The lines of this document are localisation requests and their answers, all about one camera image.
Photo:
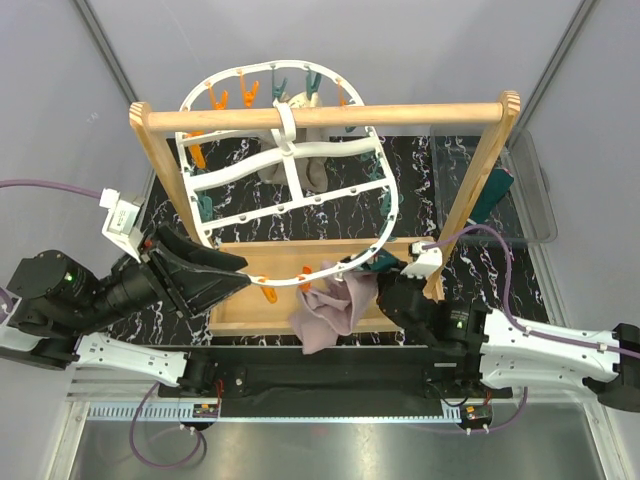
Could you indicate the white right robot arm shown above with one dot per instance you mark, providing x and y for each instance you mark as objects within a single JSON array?
[{"x": 499, "y": 351}]

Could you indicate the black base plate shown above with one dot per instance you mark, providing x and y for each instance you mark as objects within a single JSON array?
[{"x": 338, "y": 382}]

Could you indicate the dark green sock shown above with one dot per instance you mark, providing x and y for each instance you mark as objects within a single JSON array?
[
  {"x": 388, "y": 263},
  {"x": 496, "y": 187}
]

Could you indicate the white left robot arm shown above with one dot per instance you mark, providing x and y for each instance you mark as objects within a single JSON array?
[{"x": 55, "y": 310}]

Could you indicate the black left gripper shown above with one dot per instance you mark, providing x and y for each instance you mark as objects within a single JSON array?
[{"x": 191, "y": 290}]

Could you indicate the pink sock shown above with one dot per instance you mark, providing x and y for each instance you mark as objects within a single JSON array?
[{"x": 324, "y": 315}]

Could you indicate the orange clothespin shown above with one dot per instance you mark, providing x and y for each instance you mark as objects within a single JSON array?
[
  {"x": 249, "y": 91},
  {"x": 196, "y": 152},
  {"x": 304, "y": 285},
  {"x": 268, "y": 291},
  {"x": 217, "y": 103}
]

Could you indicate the white round clip hanger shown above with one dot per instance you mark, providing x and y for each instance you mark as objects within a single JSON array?
[{"x": 285, "y": 154}]

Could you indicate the slotted cable duct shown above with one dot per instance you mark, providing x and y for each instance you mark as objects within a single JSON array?
[{"x": 189, "y": 412}]

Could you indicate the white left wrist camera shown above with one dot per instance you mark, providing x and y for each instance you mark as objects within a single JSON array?
[{"x": 120, "y": 226}]

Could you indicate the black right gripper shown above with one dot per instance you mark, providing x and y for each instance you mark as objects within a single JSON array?
[{"x": 392, "y": 278}]

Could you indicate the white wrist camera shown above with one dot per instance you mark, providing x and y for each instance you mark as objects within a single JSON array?
[
  {"x": 120, "y": 226},
  {"x": 426, "y": 259}
]

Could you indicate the clear plastic bin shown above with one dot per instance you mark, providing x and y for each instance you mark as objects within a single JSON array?
[{"x": 523, "y": 216}]

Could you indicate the wooden hanging rack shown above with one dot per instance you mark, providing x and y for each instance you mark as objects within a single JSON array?
[{"x": 327, "y": 124}]

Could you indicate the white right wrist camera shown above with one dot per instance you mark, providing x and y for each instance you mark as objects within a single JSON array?
[{"x": 426, "y": 259}]

